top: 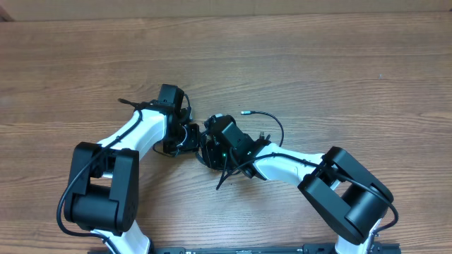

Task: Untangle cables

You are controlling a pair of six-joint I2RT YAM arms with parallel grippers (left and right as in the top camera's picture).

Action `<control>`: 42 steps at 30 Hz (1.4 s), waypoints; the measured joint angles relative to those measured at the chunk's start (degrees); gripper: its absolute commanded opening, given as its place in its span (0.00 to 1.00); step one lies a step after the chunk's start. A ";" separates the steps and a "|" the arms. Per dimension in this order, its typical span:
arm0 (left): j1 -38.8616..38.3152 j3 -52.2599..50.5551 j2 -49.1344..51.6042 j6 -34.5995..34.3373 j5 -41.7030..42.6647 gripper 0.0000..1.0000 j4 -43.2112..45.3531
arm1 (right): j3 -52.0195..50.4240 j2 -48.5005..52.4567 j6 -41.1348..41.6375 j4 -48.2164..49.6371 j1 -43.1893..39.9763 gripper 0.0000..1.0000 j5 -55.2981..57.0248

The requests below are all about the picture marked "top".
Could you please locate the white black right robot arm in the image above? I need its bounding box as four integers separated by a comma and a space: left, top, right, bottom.
201, 139, 393, 253

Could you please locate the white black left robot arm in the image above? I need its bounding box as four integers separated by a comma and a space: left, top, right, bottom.
56, 101, 200, 253

